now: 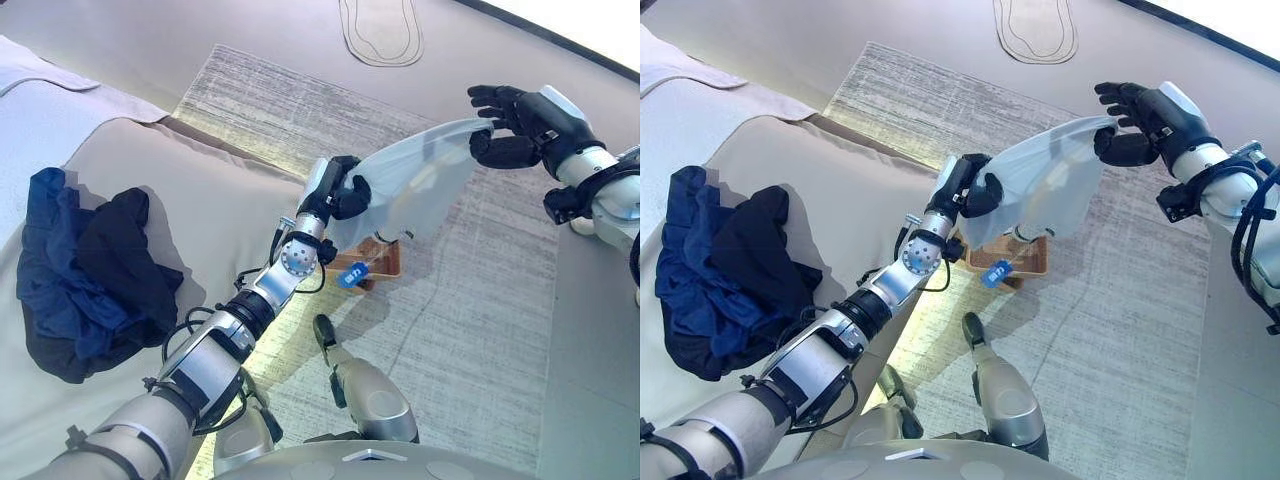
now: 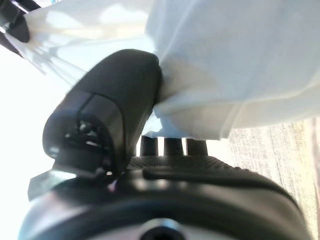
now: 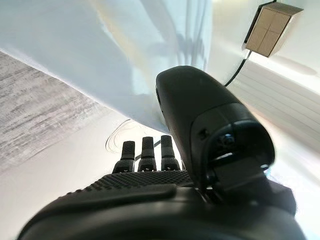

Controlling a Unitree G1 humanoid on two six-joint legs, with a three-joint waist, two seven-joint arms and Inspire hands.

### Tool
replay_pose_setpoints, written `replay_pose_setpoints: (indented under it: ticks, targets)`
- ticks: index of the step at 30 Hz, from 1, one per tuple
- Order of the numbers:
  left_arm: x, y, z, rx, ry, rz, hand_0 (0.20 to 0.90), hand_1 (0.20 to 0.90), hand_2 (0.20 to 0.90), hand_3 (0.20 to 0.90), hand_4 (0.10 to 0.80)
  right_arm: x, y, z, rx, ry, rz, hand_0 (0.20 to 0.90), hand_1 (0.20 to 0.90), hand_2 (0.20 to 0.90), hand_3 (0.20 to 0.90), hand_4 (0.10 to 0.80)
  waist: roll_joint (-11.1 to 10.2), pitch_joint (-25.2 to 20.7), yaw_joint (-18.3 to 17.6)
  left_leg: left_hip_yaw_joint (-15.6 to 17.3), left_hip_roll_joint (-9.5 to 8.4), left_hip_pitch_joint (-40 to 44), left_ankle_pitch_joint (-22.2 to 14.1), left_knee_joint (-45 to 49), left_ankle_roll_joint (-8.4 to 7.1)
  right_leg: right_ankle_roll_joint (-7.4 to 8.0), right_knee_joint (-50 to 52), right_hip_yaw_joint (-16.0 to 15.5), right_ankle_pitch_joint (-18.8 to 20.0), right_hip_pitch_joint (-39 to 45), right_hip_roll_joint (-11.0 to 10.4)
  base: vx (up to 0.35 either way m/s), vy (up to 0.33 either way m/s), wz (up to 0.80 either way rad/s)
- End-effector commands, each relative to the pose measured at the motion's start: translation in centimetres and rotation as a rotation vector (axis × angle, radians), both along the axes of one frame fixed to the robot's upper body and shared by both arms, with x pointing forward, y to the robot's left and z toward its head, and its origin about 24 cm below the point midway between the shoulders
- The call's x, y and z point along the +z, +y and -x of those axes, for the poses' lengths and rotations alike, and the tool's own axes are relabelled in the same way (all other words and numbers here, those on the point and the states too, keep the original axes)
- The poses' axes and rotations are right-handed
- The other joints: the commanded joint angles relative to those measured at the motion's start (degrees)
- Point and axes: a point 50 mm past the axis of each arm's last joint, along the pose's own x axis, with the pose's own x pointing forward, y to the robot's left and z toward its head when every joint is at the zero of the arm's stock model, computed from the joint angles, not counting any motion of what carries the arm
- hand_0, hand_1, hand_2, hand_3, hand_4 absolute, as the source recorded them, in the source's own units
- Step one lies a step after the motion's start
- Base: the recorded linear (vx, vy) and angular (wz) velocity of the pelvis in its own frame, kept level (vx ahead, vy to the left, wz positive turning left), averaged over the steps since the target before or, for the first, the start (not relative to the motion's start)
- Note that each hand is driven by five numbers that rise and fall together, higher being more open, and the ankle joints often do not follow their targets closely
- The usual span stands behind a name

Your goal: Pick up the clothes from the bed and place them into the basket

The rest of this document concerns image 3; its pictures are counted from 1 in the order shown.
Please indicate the white garment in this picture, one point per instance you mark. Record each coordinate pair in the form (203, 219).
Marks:
(100, 50)

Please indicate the grey striped rug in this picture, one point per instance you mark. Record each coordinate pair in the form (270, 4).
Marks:
(30, 112)

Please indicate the brown wooden nightstand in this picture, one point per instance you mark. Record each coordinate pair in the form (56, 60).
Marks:
(270, 32)

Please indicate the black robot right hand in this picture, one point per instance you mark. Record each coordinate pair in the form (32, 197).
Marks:
(200, 112)

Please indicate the small oval floor mat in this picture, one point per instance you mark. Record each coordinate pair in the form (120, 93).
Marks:
(117, 140)

